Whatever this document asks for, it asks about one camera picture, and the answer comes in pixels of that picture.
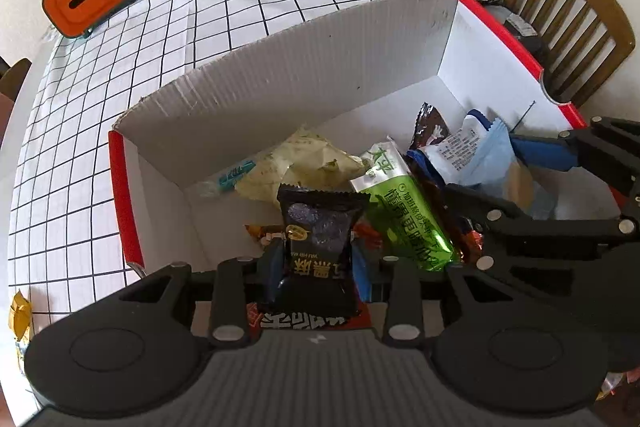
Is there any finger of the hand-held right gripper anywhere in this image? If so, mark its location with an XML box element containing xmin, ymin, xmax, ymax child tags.
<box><xmin>444</xmin><ymin>184</ymin><xmax>640</xmax><ymax>280</ymax></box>
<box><xmin>509</xmin><ymin>116</ymin><xmax>640</xmax><ymax>210</ymax></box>

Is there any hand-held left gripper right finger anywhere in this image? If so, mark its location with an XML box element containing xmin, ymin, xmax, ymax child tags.
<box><xmin>351</xmin><ymin>241</ymin><xmax>506</xmax><ymax>345</ymax></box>

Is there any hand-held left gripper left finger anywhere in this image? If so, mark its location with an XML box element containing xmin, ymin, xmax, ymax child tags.
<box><xmin>120</xmin><ymin>239</ymin><xmax>284</xmax><ymax>348</ymax></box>

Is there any black snack packet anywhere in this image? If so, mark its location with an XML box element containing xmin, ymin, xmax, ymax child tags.
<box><xmin>256</xmin><ymin>183</ymin><xmax>370</xmax><ymax>320</ymax></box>

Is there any light blue cookie packet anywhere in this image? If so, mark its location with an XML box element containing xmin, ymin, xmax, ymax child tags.
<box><xmin>457</xmin><ymin>117</ymin><xmax>556</xmax><ymax>220</ymax></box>

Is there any green foil snack packet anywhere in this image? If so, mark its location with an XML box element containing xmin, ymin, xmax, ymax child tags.
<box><xmin>350</xmin><ymin>137</ymin><xmax>461</xmax><ymax>273</ymax></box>

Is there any white blue-edged snack packet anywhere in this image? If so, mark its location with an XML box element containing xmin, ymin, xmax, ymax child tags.
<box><xmin>407</xmin><ymin>109</ymin><xmax>493</xmax><ymax>185</ymax></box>

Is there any teal candy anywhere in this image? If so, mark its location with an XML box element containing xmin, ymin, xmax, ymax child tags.
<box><xmin>192</xmin><ymin>159</ymin><xmax>257</xmax><ymax>198</ymax></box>

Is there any pale yellow snack packet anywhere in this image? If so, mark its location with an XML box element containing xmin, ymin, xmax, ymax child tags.
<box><xmin>234</xmin><ymin>127</ymin><xmax>368</xmax><ymax>208</ymax></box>

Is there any dark brown patterned packet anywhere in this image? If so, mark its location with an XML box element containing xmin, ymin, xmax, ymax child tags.
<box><xmin>412</xmin><ymin>103</ymin><xmax>451</xmax><ymax>152</ymax></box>

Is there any red cardboard box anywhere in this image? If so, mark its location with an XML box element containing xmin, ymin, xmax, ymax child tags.
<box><xmin>107</xmin><ymin>0</ymin><xmax>596</xmax><ymax>278</ymax></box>

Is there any red foil snack packet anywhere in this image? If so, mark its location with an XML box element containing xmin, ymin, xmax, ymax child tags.
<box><xmin>452</xmin><ymin>217</ymin><xmax>485</xmax><ymax>264</ymax></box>

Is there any red black-print snack packet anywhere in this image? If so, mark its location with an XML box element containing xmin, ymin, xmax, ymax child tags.
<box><xmin>246</xmin><ymin>302</ymin><xmax>372</xmax><ymax>333</ymax></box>

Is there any slatted wooden chair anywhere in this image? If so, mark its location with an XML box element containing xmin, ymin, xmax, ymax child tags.
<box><xmin>505</xmin><ymin>0</ymin><xmax>637</xmax><ymax>108</ymax></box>

